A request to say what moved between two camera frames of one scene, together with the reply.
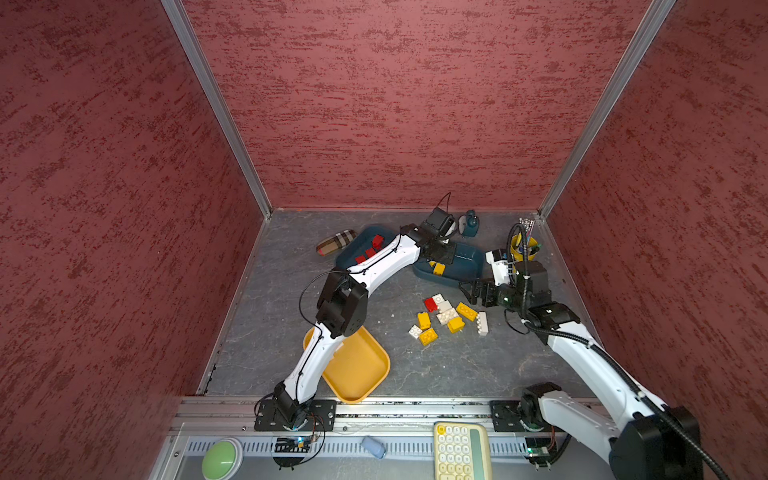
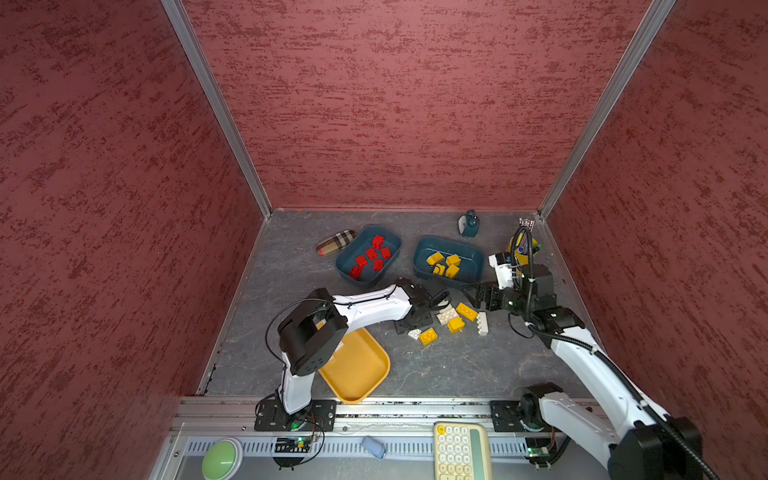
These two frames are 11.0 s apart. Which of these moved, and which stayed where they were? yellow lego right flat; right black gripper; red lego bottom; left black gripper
Moved: left black gripper
Stayed: yellow lego right flat; right black gripper; red lego bottom
